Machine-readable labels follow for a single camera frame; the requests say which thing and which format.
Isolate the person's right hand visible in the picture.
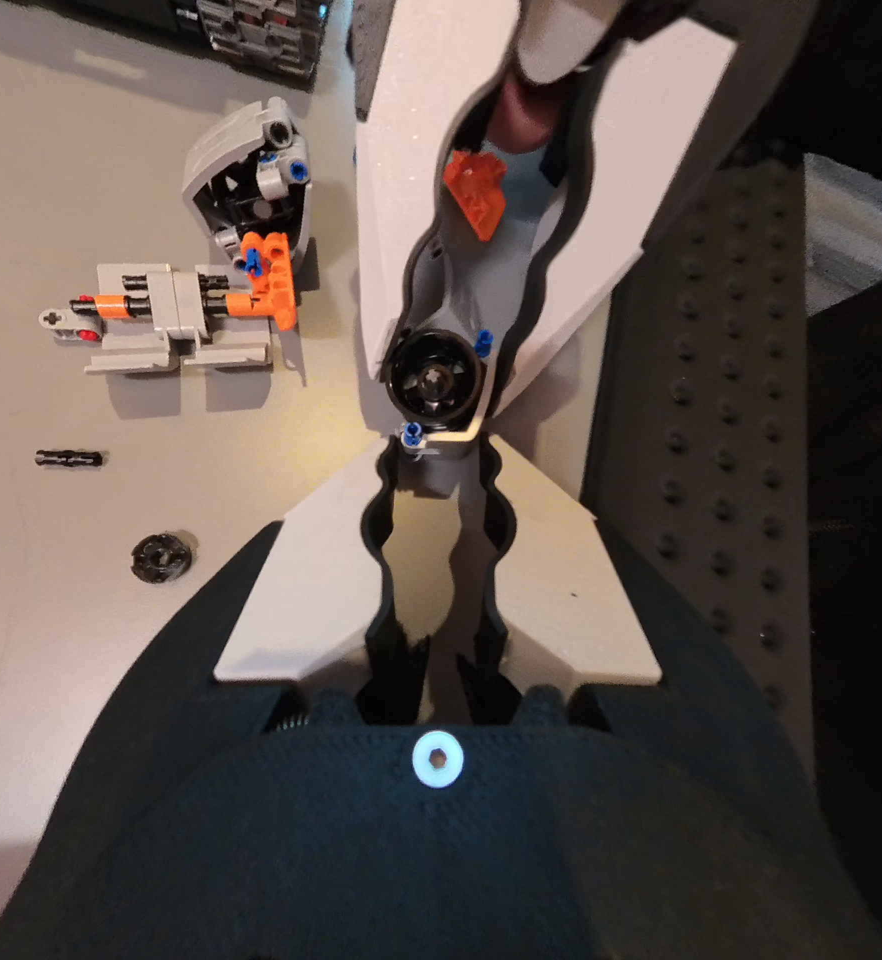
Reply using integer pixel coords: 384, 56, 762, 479
486, 68, 559, 155

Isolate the tracked toy brick robot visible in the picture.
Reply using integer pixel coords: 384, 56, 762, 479
28, 0, 331, 93

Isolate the orange brick piece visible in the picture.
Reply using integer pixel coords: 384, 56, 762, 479
443, 148, 508, 242

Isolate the black round brick plate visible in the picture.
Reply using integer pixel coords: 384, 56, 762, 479
130, 532, 192, 585

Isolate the grey orange axle assembly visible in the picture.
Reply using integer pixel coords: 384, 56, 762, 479
38, 231, 301, 376

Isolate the black dimpled mat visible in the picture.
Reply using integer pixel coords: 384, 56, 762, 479
582, 142, 821, 759

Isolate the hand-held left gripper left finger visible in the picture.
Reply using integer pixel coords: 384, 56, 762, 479
213, 439, 398, 684

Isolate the grey dome brick assembly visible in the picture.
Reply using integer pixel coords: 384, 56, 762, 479
181, 96, 315, 265

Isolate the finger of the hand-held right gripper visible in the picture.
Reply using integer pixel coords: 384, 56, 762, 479
355, 0, 523, 385
486, 18, 738, 421

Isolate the grey curved brick panel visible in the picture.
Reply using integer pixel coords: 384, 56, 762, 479
366, 150, 550, 499

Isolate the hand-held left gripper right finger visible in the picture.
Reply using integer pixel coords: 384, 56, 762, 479
485, 439, 663, 687

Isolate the black toy wheel hub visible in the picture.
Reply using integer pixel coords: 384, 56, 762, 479
383, 329, 489, 435

